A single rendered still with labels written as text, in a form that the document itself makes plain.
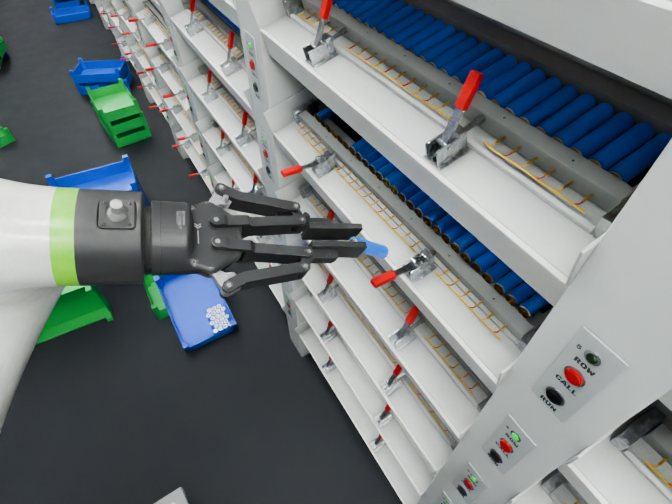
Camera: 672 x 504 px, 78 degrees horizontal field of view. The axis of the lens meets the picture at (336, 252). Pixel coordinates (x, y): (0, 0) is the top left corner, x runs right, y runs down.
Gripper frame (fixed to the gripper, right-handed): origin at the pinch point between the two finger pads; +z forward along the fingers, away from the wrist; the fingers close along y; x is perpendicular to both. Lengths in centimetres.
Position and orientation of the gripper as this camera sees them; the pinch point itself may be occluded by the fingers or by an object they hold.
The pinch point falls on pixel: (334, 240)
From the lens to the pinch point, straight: 50.2
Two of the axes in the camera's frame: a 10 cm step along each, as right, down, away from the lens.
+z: 9.1, 0.0, 4.1
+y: -1.8, -9.0, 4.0
